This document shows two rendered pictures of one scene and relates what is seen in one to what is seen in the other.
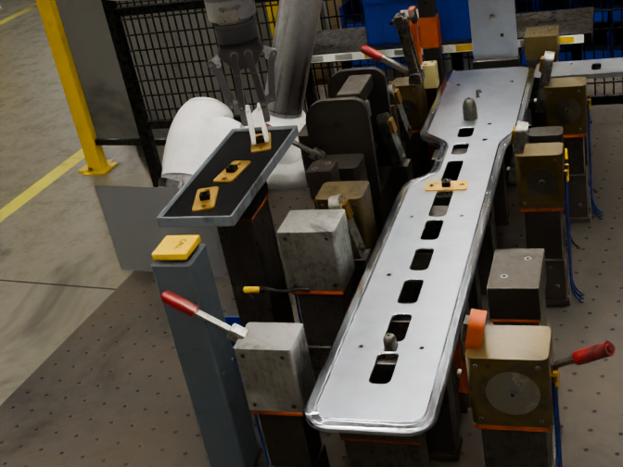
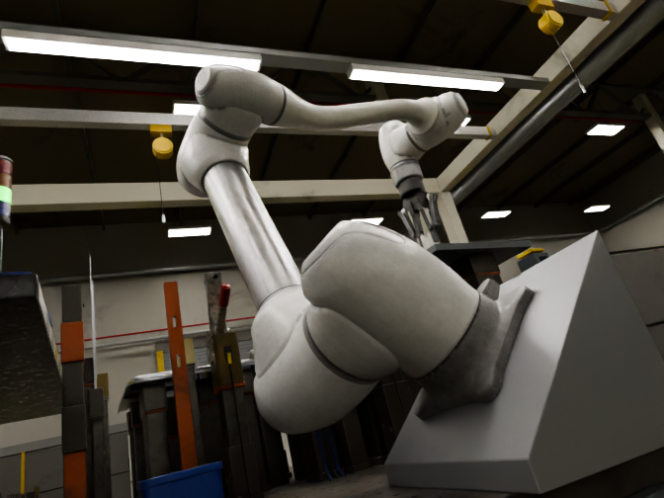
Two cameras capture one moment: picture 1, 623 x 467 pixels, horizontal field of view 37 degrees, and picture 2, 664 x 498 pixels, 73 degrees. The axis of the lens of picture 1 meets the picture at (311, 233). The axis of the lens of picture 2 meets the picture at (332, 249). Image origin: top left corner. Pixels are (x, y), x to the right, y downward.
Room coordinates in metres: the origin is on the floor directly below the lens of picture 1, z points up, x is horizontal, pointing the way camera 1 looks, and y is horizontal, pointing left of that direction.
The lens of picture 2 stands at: (2.79, 0.57, 0.79)
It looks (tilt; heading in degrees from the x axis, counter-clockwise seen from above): 21 degrees up; 217
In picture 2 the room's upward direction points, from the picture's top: 14 degrees counter-clockwise
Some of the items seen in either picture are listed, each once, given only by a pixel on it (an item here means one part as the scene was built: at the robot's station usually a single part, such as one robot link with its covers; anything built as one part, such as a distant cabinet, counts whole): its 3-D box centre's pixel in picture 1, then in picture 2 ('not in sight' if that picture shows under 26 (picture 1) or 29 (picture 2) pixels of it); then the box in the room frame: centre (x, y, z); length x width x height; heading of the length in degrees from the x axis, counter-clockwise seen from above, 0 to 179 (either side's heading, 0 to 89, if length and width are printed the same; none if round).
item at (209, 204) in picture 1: (205, 196); not in sight; (1.46, 0.17, 1.17); 0.08 x 0.04 x 0.01; 174
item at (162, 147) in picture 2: not in sight; (165, 172); (1.17, -2.02, 2.85); 0.16 x 0.10 x 0.85; 152
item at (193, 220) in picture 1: (233, 172); (469, 255); (1.56, 0.12, 1.16); 0.37 x 0.14 x 0.02; 158
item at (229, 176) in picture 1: (232, 169); not in sight; (1.56, 0.12, 1.17); 0.08 x 0.04 x 0.01; 151
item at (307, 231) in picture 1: (324, 321); not in sight; (1.41, 0.01, 0.90); 0.13 x 0.08 x 0.41; 68
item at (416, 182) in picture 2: (239, 43); (414, 197); (1.67, 0.06, 1.36); 0.08 x 0.07 x 0.09; 87
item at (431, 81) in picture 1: (437, 131); (193, 420); (2.21, -0.36, 0.88); 0.04 x 0.04 x 0.37; 68
